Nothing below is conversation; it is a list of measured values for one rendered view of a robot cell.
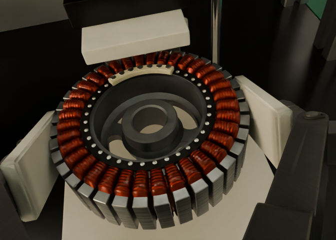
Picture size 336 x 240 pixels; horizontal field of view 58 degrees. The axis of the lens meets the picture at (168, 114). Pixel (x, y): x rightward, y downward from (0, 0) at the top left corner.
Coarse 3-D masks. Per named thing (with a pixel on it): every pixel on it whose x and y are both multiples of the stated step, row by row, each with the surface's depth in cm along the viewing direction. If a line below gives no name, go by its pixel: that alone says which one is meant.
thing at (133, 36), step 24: (72, 0) 17; (96, 0) 17; (120, 0) 17; (144, 0) 17; (168, 0) 17; (72, 24) 17; (96, 24) 18; (120, 24) 18; (144, 24) 17; (168, 24) 17; (96, 48) 16; (120, 48) 17; (144, 48) 17; (168, 48) 17
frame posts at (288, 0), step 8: (288, 0) 35; (296, 0) 36; (304, 0) 36; (328, 0) 27; (328, 8) 27; (328, 16) 28; (320, 24) 29; (328, 24) 28; (320, 32) 29; (328, 32) 29; (320, 40) 30; (328, 40) 28; (328, 48) 29; (328, 56) 29
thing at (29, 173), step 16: (48, 112) 19; (32, 128) 16; (48, 128) 17; (32, 144) 14; (48, 144) 16; (16, 160) 13; (32, 160) 14; (48, 160) 16; (16, 176) 13; (32, 176) 14; (48, 176) 16; (16, 192) 13; (32, 192) 13; (48, 192) 15; (32, 208) 13
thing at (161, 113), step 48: (96, 96) 18; (144, 96) 20; (192, 96) 19; (240, 96) 17; (96, 144) 16; (144, 144) 17; (192, 144) 15; (240, 144) 15; (96, 192) 15; (144, 192) 14; (192, 192) 14
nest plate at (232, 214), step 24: (120, 120) 26; (192, 120) 25; (120, 144) 24; (264, 168) 22; (72, 192) 22; (240, 192) 21; (264, 192) 20; (72, 216) 21; (96, 216) 21; (192, 216) 20; (216, 216) 20; (240, 216) 20
